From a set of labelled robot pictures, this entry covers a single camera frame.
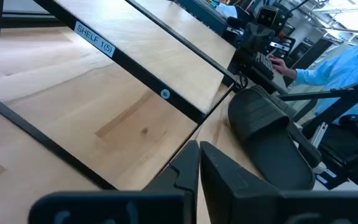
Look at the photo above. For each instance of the black background robot device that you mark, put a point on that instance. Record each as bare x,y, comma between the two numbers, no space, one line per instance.
259,34

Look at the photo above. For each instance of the black metal rig frame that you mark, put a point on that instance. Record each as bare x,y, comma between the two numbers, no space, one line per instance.
346,99

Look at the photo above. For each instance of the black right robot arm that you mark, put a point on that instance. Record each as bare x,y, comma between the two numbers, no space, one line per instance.
340,146

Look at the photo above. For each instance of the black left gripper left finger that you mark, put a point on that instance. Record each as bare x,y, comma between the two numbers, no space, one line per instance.
185,168

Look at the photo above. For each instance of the black metal wood shelf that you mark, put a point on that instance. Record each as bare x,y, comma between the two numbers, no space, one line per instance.
135,40

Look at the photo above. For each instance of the white shelf label sticker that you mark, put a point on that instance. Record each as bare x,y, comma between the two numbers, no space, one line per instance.
95,39

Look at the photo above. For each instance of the dark blue panel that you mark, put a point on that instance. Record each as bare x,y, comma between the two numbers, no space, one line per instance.
200,12

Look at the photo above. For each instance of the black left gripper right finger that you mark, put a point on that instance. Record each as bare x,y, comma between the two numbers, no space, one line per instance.
225,186

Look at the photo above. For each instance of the black slide sandal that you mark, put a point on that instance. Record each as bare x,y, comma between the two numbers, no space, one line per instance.
269,149
306,147

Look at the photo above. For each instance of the person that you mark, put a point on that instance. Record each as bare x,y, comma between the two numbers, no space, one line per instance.
346,68

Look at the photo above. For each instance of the person's hand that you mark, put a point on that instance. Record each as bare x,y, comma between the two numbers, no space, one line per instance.
280,67

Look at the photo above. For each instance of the black keyboard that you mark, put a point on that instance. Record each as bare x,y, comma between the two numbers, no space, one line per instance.
264,65

